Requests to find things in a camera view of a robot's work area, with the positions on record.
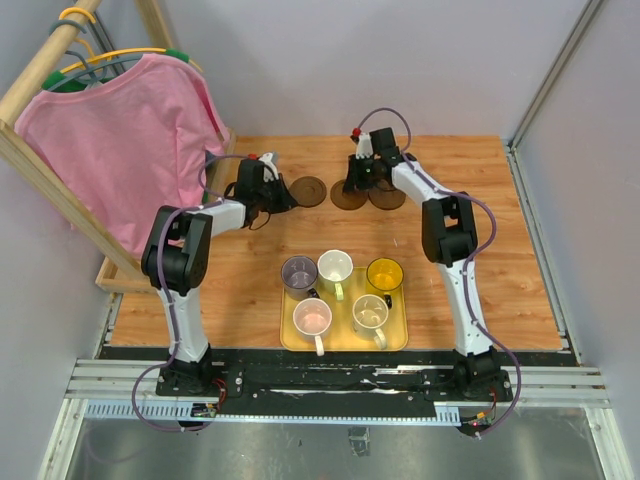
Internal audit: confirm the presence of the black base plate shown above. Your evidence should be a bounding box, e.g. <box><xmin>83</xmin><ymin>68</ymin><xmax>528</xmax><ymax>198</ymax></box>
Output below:
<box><xmin>97</xmin><ymin>344</ymin><xmax>516</xmax><ymax>419</ymax></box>

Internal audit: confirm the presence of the aluminium frame rail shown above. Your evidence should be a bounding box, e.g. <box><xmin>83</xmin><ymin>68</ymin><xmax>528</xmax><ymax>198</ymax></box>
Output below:
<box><xmin>503</xmin><ymin>0</ymin><xmax>607</xmax><ymax>367</ymax></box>

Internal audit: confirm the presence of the yellow green hanger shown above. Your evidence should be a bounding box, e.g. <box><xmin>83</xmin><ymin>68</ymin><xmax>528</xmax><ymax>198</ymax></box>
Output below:
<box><xmin>41</xmin><ymin>1</ymin><xmax>203</xmax><ymax>93</ymax></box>

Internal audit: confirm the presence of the yellow transparent cup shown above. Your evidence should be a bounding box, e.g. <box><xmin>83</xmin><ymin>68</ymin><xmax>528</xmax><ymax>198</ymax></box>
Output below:
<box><xmin>366</xmin><ymin>257</ymin><xmax>405</xmax><ymax>309</ymax></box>

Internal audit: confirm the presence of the white slotted cable duct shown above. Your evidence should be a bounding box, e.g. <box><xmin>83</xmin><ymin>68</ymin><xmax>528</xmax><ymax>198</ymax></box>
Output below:
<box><xmin>82</xmin><ymin>402</ymin><xmax>461</xmax><ymax>425</ymax></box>

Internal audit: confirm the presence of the pink white mug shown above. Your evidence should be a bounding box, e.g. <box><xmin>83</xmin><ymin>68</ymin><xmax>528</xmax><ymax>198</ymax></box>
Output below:
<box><xmin>292</xmin><ymin>298</ymin><xmax>333</xmax><ymax>357</ymax></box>

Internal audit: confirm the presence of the grey hanger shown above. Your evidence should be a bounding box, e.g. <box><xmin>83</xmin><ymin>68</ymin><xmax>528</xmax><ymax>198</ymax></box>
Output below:
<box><xmin>78</xmin><ymin>13</ymin><xmax>142</xmax><ymax>85</ymax></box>

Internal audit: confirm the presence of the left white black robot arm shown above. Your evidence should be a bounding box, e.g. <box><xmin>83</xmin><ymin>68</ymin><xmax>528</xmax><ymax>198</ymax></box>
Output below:
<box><xmin>141</xmin><ymin>152</ymin><xmax>298</xmax><ymax>396</ymax></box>

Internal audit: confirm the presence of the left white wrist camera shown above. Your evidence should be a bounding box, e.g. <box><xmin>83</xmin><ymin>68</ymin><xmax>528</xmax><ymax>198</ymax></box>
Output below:
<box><xmin>258</xmin><ymin>152</ymin><xmax>279</xmax><ymax>182</ymax></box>

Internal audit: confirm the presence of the wooden clothes rack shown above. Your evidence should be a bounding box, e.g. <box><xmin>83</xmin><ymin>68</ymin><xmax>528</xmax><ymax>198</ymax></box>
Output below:
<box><xmin>0</xmin><ymin>0</ymin><xmax>237</xmax><ymax>299</ymax></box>

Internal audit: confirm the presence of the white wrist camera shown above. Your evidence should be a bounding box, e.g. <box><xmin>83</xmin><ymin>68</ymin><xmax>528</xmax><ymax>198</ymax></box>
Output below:
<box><xmin>258</xmin><ymin>152</ymin><xmax>279</xmax><ymax>182</ymax></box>
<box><xmin>351</xmin><ymin>128</ymin><xmax>374</xmax><ymax>159</ymax></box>

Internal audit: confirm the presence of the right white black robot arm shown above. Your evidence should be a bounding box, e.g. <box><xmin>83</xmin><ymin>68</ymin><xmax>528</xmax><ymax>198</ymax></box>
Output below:
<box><xmin>344</xmin><ymin>127</ymin><xmax>500</xmax><ymax>400</ymax></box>

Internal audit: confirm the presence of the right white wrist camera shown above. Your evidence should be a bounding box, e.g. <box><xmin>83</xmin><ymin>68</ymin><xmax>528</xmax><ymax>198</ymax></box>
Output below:
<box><xmin>351</xmin><ymin>128</ymin><xmax>374</xmax><ymax>159</ymax></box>

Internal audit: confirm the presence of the brown wooden coaster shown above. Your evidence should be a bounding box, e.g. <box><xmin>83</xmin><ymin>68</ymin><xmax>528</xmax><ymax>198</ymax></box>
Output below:
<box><xmin>330</xmin><ymin>180</ymin><xmax>369</xmax><ymax>211</ymax></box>
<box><xmin>368</xmin><ymin>187</ymin><xmax>406</xmax><ymax>210</ymax></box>
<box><xmin>289</xmin><ymin>176</ymin><xmax>327</xmax><ymax>208</ymax></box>

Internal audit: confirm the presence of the grey purple cup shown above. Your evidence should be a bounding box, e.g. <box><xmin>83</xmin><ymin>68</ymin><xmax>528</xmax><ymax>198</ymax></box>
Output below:
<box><xmin>281</xmin><ymin>255</ymin><xmax>319</xmax><ymax>301</ymax></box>

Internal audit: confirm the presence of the white cup green handle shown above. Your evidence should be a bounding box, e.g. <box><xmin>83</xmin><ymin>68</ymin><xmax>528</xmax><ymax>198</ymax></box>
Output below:
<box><xmin>317</xmin><ymin>249</ymin><xmax>354</xmax><ymax>302</ymax></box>

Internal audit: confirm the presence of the yellow plastic tray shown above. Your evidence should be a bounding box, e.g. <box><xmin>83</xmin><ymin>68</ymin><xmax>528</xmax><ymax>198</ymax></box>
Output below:
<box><xmin>280</xmin><ymin>267</ymin><xmax>409</xmax><ymax>352</ymax></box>

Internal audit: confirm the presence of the pink t-shirt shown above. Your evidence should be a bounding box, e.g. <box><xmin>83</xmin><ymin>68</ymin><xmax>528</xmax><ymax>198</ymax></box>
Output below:
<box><xmin>14</xmin><ymin>54</ymin><xmax>228</xmax><ymax>257</ymax></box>

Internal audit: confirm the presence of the cream white mug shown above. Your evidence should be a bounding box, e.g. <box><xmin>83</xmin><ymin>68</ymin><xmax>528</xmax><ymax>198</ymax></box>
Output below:
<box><xmin>352</xmin><ymin>294</ymin><xmax>389</xmax><ymax>350</ymax></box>

